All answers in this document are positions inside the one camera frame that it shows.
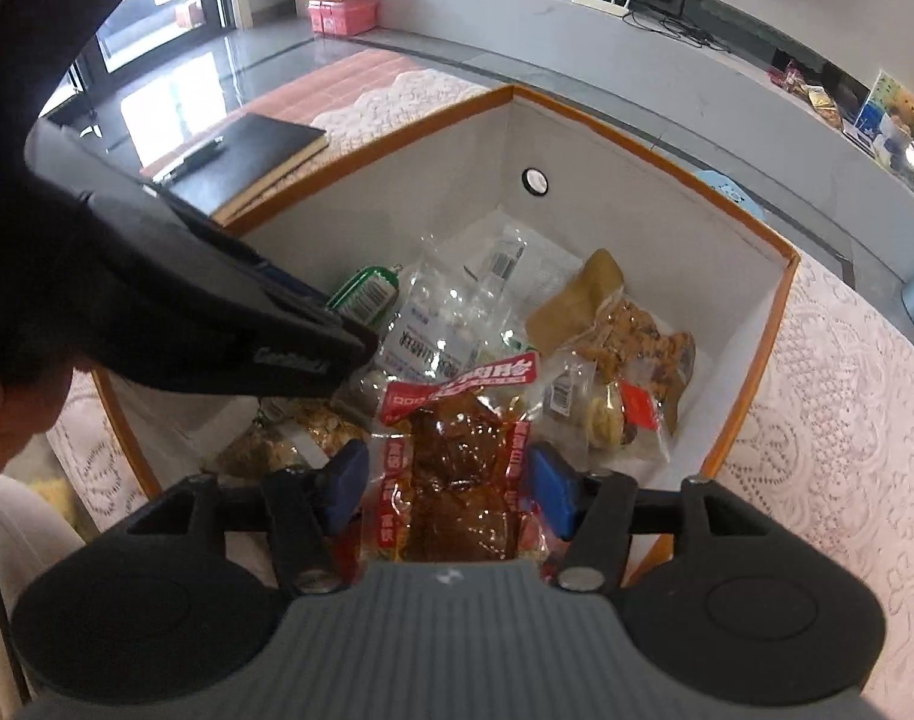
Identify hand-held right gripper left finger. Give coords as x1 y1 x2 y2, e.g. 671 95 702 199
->
127 439 372 593

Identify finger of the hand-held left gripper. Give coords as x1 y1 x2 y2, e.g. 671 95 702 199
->
153 191 353 327

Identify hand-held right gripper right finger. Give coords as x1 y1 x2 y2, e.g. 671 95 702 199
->
527 441 773 593

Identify clear orange snack packet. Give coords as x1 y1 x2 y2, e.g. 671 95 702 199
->
217 397 375 479

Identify small green snack packet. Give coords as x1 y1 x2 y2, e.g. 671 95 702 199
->
325 263 406 332

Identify clear candy packet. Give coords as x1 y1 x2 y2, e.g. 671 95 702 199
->
543 356 673 467

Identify braised meat packet red label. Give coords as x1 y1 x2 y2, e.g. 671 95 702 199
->
356 350 572 568

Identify gold label yellow snack packet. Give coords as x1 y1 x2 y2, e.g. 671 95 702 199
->
524 247 699 437

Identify grey barcode snack packet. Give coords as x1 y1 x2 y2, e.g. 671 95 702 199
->
374 225 587 395

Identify orange storage box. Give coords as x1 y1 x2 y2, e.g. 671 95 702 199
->
89 85 803 595

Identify person's left hand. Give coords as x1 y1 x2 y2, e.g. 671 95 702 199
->
0 361 76 490

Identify black notebook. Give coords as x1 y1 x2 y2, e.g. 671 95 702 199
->
138 113 330 227

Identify pink checked blanket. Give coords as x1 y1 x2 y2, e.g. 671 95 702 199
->
138 49 399 175

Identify pink boxes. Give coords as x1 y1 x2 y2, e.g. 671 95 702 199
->
307 0 380 38

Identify glass balcony door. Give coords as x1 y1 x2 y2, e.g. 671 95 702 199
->
37 0 242 122

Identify beige cloth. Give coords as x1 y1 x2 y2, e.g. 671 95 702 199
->
0 476 87 720

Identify white lace cloth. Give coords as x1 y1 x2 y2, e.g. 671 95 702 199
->
48 49 914 698

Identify white marble television console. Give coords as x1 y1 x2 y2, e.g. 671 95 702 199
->
374 0 914 223

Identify pile of snack bags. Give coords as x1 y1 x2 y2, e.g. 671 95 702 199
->
768 60 845 125

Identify black cables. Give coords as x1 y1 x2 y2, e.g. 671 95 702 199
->
629 4 736 54

